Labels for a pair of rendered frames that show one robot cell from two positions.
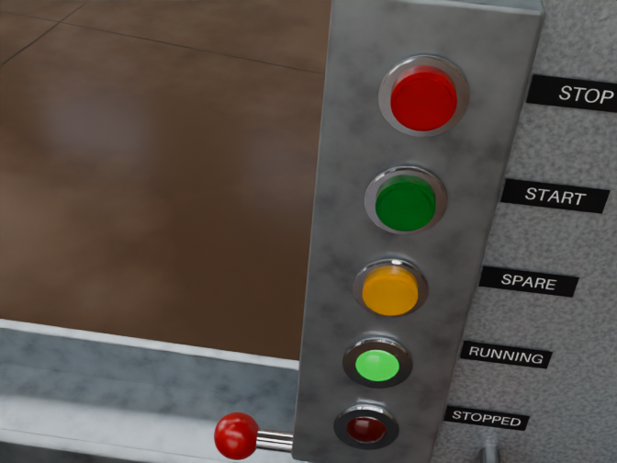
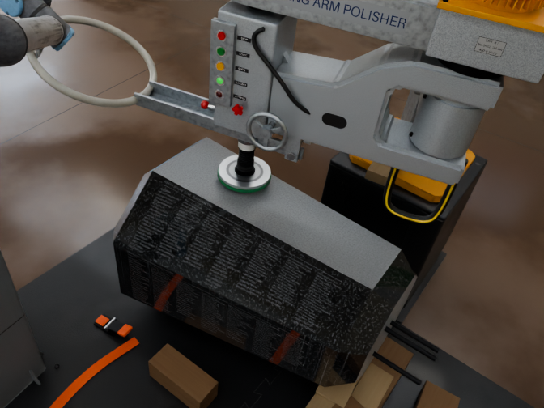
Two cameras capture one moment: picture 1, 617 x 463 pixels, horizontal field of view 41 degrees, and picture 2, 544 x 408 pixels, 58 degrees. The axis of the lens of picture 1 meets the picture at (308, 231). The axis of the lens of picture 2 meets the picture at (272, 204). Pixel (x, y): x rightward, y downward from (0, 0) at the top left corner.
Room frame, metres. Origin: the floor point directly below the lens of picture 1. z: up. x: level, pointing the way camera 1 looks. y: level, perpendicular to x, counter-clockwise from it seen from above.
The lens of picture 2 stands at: (-1.08, -0.57, 2.12)
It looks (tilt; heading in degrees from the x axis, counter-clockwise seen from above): 42 degrees down; 12
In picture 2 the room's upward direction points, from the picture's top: 9 degrees clockwise
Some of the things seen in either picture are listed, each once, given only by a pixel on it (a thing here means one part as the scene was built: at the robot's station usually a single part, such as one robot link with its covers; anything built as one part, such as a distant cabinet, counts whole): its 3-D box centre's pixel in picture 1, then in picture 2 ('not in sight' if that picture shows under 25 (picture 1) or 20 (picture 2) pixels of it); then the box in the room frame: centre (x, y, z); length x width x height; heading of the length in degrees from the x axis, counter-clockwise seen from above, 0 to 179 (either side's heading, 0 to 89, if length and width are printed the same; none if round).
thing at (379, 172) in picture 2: not in sight; (383, 167); (0.82, -0.65, 0.81); 0.20 x 0.10 x 0.05; 169
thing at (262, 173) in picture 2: not in sight; (244, 171); (0.42, -0.12, 0.88); 0.21 x 0.21 x 0.01
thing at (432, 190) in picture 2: not in sight; (413, 155); (1.04, -0.78, 0.76); 0.49 x 0.49 x 0.05; 71
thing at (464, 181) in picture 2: not in sight; (391, 213); (1.04, -0.78, 0.37); 0.66 x 0.66 x 0.74; 71
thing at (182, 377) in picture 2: not in sight; (183, 378); (-0.10, -0.08, 0.07); 0.30 x 0.12 x 0.12; 72
